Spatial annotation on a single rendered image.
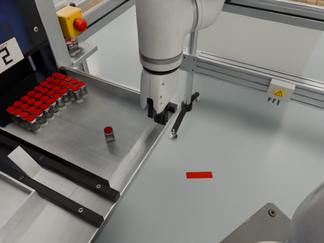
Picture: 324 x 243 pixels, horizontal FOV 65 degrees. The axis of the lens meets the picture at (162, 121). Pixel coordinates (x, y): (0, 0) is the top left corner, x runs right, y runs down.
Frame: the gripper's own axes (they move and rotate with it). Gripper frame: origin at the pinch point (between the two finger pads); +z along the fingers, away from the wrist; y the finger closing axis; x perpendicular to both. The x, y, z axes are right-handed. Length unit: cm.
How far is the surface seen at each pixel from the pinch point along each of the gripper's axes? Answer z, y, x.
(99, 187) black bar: 2.3, 21.5, -3.0
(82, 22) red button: -8.4, -17.5, -35.6
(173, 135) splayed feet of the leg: 90, -66, -24
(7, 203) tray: 4.1, 31.9, -18.2
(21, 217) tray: 3.3, 32.7, -13.0
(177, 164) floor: 92, -47, -13
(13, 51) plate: -9.6, 4.7, -38.9
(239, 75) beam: 42, -85, 7
